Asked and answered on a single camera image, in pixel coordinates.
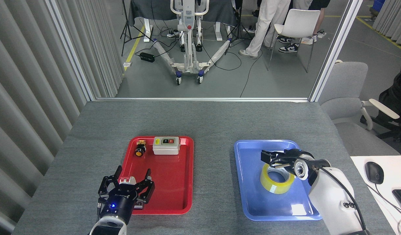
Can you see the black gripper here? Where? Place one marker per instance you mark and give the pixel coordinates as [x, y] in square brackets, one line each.
[295, 152]
[119, 202]

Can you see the yellow tape roll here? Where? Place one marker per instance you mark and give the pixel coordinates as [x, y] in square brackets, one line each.
[275, 186]

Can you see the red plastic tray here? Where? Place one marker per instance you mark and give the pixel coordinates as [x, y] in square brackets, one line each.
[168, 176]

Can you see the white circuit breaker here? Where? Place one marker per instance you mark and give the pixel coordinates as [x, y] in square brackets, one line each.
[128, 180]

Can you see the yellow push button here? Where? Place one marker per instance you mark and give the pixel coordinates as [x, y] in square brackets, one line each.
[140, 151]

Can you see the blue plastic tray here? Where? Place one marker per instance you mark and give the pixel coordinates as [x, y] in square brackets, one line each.
[252, 202]

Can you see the black computer mouse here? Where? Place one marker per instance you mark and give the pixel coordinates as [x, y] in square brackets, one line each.
[374, 172]

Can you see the grey office chair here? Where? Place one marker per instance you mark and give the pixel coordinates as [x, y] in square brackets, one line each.
[345, 85]

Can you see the person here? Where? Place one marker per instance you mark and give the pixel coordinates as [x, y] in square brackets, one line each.
[318, 5]
[288, 49]
[399, 94]
[262, 26]

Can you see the white desk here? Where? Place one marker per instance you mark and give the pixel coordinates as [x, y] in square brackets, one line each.
[393, 169]

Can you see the black power adapter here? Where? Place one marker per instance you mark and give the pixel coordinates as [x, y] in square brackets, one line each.
[147, 57]

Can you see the black tripod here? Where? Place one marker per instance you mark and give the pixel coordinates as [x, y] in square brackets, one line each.
[238, 29]
[124, 29]

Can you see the white plastic chair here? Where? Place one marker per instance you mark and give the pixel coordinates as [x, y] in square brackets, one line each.
[296, 23]

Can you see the grey pleated curtain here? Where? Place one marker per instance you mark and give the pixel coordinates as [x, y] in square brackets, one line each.
[24, 81]

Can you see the white stand on wheels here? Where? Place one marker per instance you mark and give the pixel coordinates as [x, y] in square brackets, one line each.
[188, 39]

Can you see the table with dark cloth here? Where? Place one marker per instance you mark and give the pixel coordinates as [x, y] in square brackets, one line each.
[154, 9]

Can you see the grey switch box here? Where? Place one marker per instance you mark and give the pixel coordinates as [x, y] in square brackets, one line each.
[166, 148]

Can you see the silver frame post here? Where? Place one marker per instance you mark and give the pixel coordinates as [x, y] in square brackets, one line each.
[70, 49]
[336, 49]

